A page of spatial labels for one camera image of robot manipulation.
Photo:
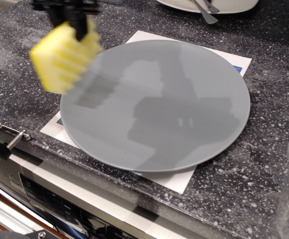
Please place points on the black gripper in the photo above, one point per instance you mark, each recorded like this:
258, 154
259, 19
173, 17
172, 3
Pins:
56, 10

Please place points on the yellow wavy sponge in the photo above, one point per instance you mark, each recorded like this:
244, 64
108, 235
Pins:
59, 59

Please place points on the grey round plate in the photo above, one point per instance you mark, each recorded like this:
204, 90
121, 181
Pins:
156, 106

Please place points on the white dishwasher control panel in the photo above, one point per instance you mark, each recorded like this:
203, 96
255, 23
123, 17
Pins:
80, 209

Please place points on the silver spoon handle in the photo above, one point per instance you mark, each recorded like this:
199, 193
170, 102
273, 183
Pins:
207, 17

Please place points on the silver fork handle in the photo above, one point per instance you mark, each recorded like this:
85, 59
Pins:
211, 8

